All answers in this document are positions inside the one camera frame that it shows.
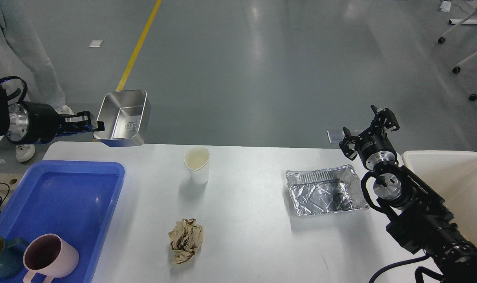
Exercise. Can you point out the person in light jeans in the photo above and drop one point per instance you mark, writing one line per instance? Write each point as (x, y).
(18, 38)

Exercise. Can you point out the clear floor plate left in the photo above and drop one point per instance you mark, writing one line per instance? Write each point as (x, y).
(335, 136)

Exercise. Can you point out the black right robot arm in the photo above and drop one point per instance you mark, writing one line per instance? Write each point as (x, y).
(418, 218)

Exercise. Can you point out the pink mug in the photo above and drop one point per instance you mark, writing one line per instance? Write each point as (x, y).
(50, 256)

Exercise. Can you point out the white plastic bin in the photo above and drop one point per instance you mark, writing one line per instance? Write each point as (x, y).
(453, 175)

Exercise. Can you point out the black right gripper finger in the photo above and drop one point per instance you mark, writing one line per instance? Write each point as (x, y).
(348, 140)
(384, 120)

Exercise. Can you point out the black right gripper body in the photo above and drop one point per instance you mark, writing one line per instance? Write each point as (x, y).
(376, 149)

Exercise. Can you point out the crumpled brown paper ball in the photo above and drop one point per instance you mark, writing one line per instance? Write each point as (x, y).
(186, 239)

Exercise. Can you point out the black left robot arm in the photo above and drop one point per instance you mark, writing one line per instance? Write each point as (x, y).
(13, 89)

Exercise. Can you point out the stainless steel rectangular container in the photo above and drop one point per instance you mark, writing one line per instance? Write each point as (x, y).
(125, 115)

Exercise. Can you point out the white paper on floor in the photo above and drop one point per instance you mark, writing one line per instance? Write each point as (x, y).
(96, 43)

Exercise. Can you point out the aluminium foil tray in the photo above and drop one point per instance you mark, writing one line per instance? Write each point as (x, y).
(325, 191)

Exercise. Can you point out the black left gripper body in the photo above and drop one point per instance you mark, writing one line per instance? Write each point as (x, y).
(32, 123)

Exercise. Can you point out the blue plastic tray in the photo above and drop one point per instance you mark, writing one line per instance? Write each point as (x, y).
(73, 199)

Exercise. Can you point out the white paper cup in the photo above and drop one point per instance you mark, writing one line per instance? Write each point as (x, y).
(196, 160)

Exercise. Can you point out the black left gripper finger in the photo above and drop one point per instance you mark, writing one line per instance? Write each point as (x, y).
(82, 122)

